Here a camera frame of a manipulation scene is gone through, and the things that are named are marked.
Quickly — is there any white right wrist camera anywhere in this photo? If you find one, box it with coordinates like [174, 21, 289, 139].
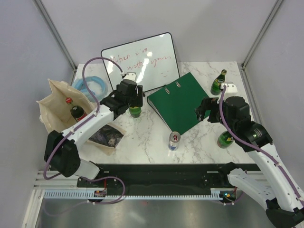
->
[220, 82, 238, 96]

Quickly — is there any right aluminium frame post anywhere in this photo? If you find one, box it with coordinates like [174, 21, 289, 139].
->
[240, 0, 284, 71]

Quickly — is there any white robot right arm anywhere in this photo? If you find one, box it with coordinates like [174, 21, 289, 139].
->
[195, 96, 304, 228]

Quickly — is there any green ring binder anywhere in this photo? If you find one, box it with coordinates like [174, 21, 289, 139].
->
[147, 73, 209, 135]

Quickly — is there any cola bottle red cap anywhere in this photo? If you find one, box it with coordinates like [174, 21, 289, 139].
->
[65, 97, 87, 122]

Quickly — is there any small white whiteboard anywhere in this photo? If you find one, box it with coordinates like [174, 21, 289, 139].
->
[101, 32, 180, 92]

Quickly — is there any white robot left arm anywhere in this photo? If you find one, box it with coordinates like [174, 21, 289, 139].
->
[44, 79, 143, 187]

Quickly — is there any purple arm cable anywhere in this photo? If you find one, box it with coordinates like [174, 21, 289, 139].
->
[43, 57, 125, 181]
[218, 84, 304, 202]

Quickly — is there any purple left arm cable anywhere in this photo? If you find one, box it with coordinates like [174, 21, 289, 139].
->
[43, 57, 125, 181]

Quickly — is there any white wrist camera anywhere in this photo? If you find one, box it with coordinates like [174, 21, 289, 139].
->
[121, 72, 137, 82]
[220, 82, 238, 96]

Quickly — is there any beige canvas tote bag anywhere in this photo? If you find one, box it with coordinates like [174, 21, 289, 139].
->
[38, 79, 126, 155]

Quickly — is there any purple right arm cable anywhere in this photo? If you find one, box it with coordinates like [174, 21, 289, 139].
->
[218, 84, 304, 202]

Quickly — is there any silver blue energy drink can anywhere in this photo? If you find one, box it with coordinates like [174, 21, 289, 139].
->
[168, 132, 181, 151]

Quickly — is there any left aluminium frame post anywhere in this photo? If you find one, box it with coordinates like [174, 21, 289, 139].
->
[33, 0, 77, 72]

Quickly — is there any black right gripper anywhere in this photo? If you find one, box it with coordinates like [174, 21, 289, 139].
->
[194, 96, 237, 132]

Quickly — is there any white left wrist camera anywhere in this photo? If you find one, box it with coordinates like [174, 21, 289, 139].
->
[121, 72, 137, 82]

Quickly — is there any green perrier bottle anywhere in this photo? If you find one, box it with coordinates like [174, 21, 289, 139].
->
[129, 107, 142, 118]
[217, 131, 234, 149]
[210, 69, 227, 95]

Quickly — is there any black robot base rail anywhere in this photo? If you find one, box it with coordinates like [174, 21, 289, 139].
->
[77, 162, 264, 197]

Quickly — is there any aluminium frame post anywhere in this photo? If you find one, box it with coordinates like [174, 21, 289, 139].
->
[33, 0, 77, 72]
[240, 0, 284, 71]

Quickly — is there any white slotted cable duct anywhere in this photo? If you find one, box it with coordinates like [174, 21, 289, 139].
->
[43, 190, 223, 200]

